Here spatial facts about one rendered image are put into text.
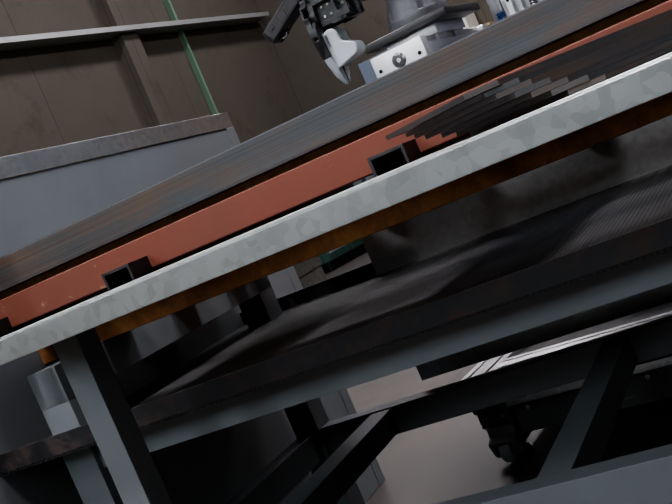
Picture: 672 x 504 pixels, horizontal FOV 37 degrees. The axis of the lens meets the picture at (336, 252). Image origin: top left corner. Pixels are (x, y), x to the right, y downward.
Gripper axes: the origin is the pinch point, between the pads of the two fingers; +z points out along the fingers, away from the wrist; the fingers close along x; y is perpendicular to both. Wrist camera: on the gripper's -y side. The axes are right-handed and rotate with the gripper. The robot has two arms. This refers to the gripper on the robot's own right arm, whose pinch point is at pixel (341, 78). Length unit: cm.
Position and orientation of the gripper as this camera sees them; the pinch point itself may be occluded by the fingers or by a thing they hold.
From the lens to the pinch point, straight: 171.9
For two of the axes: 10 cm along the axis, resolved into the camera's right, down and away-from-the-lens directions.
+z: 3.9, 9.2, 0.5
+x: 3.8, -2.2, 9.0
